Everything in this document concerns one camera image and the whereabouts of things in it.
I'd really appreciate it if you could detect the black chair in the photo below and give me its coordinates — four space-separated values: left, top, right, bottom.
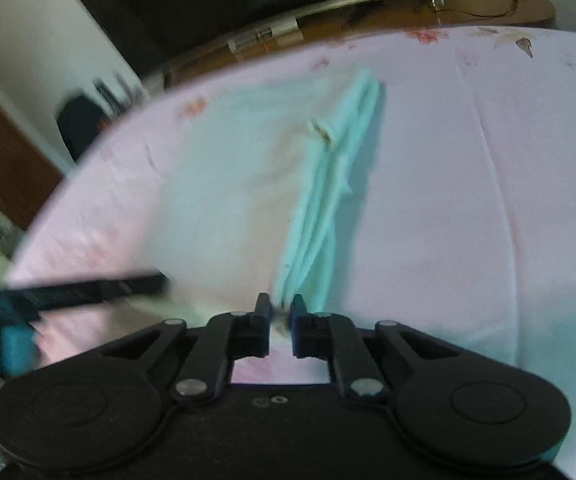
56 94 120 162

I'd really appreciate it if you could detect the pink floral bed sheet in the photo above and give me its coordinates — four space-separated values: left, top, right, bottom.
4 25 576 480

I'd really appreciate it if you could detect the black television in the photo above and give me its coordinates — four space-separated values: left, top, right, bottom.
70 0 415 77

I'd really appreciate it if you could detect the brown wooden door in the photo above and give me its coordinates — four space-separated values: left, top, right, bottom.
0 82 65 232

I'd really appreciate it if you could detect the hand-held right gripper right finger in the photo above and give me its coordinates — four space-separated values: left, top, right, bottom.
289 294 456 402

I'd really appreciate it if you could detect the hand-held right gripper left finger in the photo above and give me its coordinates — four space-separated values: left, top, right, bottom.
100 292 274 403

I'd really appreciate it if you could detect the black cable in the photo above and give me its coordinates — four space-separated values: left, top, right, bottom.
415 0 536 20

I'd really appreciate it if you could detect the white knit sweater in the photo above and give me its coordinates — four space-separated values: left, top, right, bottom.
157 66 385 337

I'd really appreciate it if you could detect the wooden television cabinet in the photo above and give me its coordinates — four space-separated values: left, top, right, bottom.
142 0 557 97

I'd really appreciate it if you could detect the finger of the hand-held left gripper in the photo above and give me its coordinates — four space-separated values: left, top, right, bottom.
0 272 170 322

